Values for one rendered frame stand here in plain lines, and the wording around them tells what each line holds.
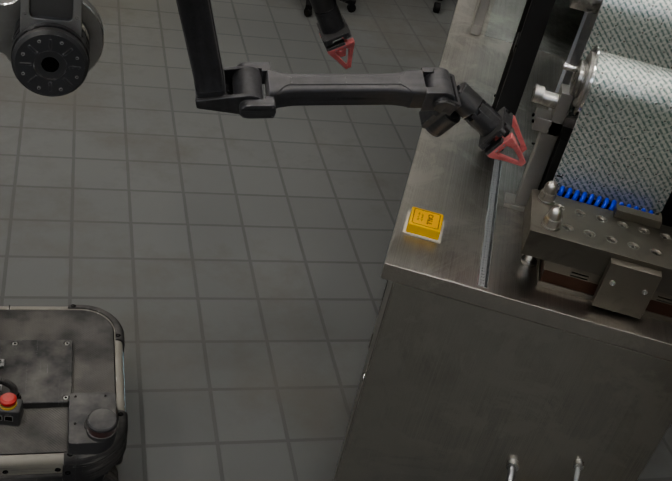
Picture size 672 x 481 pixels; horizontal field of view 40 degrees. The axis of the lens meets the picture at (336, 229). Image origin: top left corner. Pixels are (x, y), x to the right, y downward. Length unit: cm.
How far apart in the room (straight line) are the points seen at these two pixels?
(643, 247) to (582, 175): 20
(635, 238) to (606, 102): 28
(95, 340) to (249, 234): 99
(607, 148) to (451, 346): 52
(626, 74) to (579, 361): 58
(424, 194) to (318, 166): 175
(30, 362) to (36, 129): 155
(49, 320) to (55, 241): 69
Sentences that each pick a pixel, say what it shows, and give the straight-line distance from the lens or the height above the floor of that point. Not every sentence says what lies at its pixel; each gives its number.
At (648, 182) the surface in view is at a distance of 201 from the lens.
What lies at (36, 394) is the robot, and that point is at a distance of 236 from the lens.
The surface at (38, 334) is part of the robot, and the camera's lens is 254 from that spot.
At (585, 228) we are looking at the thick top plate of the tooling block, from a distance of 190.
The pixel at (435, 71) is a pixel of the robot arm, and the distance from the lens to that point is 186.
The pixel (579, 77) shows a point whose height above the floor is 127.
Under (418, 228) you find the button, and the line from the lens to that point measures 193.
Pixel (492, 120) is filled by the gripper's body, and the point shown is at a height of 115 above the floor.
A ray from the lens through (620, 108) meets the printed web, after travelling 192.
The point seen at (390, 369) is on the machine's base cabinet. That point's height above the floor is 63.
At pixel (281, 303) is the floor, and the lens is 307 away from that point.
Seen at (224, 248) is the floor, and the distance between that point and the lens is 325.
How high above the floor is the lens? 199
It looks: 35 degrees down
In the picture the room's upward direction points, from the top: 13 degrees clockwise
